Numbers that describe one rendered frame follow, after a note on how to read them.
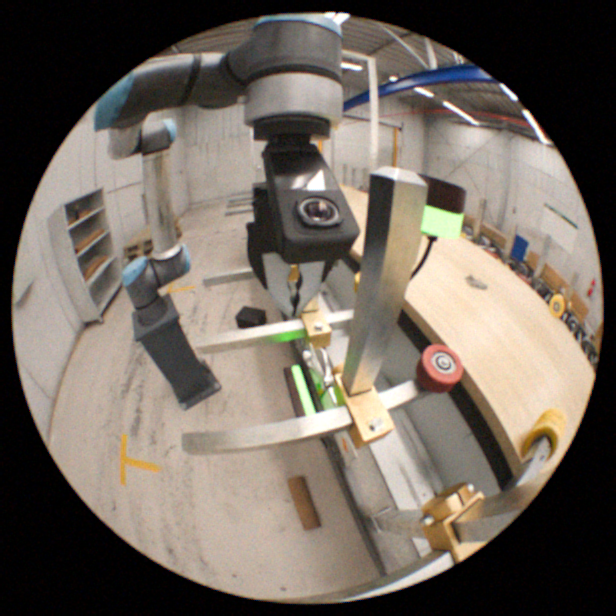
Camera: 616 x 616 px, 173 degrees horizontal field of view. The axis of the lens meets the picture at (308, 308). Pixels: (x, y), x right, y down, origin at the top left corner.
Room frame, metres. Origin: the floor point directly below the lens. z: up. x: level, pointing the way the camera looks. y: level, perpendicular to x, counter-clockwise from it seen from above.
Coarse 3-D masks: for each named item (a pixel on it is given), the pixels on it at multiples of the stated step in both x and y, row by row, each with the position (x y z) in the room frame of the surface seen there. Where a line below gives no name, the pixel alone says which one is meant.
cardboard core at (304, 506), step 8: (288, 480) 0.09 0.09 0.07; (296, 480) 0.09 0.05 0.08; (296, 488) 0.05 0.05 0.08; (304, 488) 0.05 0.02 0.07; (296, 496) 0.01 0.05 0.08; (304, 496) 0.01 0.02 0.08; (296, 504) -0.04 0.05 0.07; (304, 504) -0.04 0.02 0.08; (312, 504) -0.04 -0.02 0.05; (304, 512) -0.08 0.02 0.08; (312, 512) -0.08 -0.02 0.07; (304, 520) -0.13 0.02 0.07; (312, 520) -0.13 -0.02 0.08; (304, 528) -0.18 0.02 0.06; (312, 528) -0.18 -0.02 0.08
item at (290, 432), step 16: (416, 384) 0.16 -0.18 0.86; (384, 400) 0.14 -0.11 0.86; (400, 400) 0.14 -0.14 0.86; (416, 400) 0.14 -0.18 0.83; (320, 416) 0.12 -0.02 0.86; (336, 416) 0.12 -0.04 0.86; (208, 432) 0.08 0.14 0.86; (224, 432) 0.09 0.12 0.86; (240, 432) 0.09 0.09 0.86; (256, 432) 0.09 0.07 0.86; (272, 432) 0.09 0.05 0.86; (288, 432) 0.10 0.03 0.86; (304, 432) 0.10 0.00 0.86; (320, 432) 0.10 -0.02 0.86; (336, 432) 0.10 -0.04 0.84; (192, 448) 0.05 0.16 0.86; (208, 448) 0.06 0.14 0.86; (224, 448) 0.06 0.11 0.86; (240, 448) 0.07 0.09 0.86; (256, 448) 0.07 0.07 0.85; (272, 448) 0.08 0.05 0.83
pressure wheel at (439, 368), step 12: (432, 348) 0.20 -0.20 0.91; (444, 348) 0.20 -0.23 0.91; (420, 360) 0.18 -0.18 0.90; (432, 360) 0.18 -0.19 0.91; (444, 360) 0.17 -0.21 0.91; (456, 360) 0.17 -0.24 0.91; (420, 372) 0.17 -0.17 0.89; (432, 372) 0.15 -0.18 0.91; (444, 372) 0.15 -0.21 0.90; (456, 372) 0.14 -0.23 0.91; (432, 384) 0.14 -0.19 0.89; (444, 384) 0.13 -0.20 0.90
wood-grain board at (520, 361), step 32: (352, 192) 1.91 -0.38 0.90; (352, 256) 0.59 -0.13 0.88; (448, 256) 0.60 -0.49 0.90; (480, 256) 0.67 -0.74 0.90; (416, 288) 0.38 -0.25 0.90; (448, 288) 0.39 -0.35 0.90; (512, 288) 0.42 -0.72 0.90; (416, 320) 0.30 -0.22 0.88; (448, 320) 0.27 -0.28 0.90; (480, 320) 0.27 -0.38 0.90; (512, 320) 0.26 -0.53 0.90; (544, 320) 0.25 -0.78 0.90; (480, 352) 0.18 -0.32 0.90; (512, 352) 0.16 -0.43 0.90; (544, 352) 0.13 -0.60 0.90; (576, 352) 0.06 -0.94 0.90; (480, 384) 0.11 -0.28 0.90; (512, 384) 0.09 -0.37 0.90; (544, 384) 0.05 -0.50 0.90; (576, 384) -0.03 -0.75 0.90; (512, 416) 0.03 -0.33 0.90; (576, 416) -0.11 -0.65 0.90; (512, 448) -0.02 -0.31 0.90
